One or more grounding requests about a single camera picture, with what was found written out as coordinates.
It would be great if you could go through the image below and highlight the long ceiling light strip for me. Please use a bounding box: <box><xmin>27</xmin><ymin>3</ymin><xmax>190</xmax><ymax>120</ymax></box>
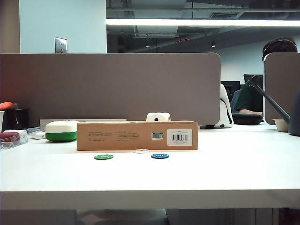
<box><xmin>105</xmin><ymin>18</ymin><xmax>300</xmax><ymax>27</ymax></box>

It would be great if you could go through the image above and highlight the grey watering can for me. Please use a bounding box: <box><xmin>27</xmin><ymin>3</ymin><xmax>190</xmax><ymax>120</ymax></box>
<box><xmin>249</xmin><ymin>75</ymin><xmax>300</xmax><ymax>136</ymax></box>

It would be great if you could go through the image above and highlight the brown cardboard box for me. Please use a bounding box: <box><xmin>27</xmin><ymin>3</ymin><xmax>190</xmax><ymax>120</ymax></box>
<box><xmin>76</xmin><ymin>120</ymin><xmax>198</xmax><ymax>151</ymax></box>

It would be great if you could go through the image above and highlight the black monitor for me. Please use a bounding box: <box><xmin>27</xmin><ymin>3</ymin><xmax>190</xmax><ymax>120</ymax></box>
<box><xmin>221</xmin><ymin>80</ymin><xmax>241</xmax><ymax>101</ymax></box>

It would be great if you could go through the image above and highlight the small white bowl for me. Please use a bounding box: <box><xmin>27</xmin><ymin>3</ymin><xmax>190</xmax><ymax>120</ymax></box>
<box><xmin>272</xmin><ymin>118</ymin><xmax>292</xmax><ymax>132</ymax></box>

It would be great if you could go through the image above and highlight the metal wall switch plate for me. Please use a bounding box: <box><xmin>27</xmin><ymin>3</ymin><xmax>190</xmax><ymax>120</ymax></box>
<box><xmin>54</xmin><ymin>37</ymin><xmax>68</xmax><ymax>53</ymax></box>

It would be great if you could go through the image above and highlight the white and green case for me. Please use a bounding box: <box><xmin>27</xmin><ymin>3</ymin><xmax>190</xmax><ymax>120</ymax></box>
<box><xmin>45</xmin><ymin>120</ymin><xmax>80</xmax><ymax>143</ymax></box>

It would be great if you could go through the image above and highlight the white die with blue dot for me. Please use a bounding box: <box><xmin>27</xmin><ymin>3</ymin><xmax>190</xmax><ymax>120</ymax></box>
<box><xmin>146</xmin><ymin>112</ymin><xmax>171</xmax><ymax>122</ymax></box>

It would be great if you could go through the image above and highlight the red chip stack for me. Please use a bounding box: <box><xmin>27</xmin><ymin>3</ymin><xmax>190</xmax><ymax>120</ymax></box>
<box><xmin>0</xmin><ymin>132</ymin><xmax>20</xmax><ymax>142</ymax></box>

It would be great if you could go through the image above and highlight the green poker chip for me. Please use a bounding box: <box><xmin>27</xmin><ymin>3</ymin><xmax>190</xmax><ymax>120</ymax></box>
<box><xmin>94</xmin><ymin>153</ymin><xmax>114</xmax><ymax>160</ymax></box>

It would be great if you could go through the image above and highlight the wide grey desk divider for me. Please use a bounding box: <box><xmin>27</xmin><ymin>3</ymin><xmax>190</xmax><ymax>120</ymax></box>
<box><xmin>0</xmin><ymin>52</ymin><xmax>222</xmax><ymax>128</ymax></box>

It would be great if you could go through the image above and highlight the black round cushion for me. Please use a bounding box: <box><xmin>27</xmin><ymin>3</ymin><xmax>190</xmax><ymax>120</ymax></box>
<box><xmin>232</xmin><ymin>112</ymin><xmax>263</xmax><ymax>125</ymax></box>

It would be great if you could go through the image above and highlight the narrow grey desk divider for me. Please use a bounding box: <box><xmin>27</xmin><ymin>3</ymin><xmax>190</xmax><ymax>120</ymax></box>
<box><xmin>263</xmin><ymin>52</ymin><xmax>300</xmax><ymax>125</ymax></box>

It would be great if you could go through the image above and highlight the person in green shirt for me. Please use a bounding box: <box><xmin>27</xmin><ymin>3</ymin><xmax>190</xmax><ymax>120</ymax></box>
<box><xmin>233</xmin><ymin>37</ymin><xmax>298</xmax><ymax>115</ymax></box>

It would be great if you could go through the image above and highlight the white and black figure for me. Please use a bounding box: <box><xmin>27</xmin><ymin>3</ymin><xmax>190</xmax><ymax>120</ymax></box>
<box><xmin>205</xmin><ymin>83</ymin><xmax>234</xmax><ymax>129</ymax></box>

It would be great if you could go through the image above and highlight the black cup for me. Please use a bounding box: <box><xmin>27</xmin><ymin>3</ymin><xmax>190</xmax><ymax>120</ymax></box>
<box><xmin>4</xmin><ymin>108</ymin><xmax>30</xmax><ymax>131</ymax></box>

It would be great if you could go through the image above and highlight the clear plastic chip tray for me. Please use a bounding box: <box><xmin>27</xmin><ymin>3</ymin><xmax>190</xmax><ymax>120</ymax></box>
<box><xmin>0</xmin><ymin>130</ymin><xmax>30</xmax><ymax>151</ymax></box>

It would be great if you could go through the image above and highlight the white earbud case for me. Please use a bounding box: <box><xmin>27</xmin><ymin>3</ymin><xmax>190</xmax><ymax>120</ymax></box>
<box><xmin>30</xmin><ymin>130</ymin><xmax>47</xmax><ymax>139</ymax></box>

